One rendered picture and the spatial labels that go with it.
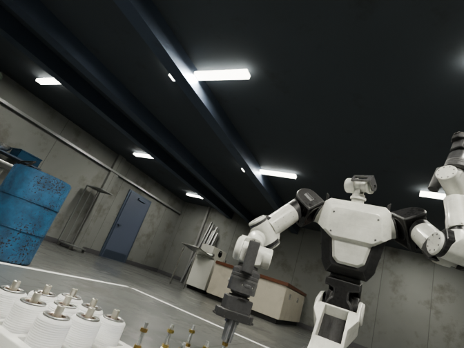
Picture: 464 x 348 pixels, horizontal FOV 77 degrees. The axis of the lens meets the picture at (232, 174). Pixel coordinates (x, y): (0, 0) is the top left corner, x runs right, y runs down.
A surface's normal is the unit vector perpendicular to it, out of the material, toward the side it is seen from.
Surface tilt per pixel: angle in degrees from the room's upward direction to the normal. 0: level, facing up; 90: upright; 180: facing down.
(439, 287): 90
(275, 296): 90
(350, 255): 101
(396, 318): 90
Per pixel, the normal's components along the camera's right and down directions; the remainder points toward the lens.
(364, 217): -0.35, -0.24
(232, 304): 0.35, -0.22
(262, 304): -0.38, -0.44
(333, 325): -0.11, -0.89
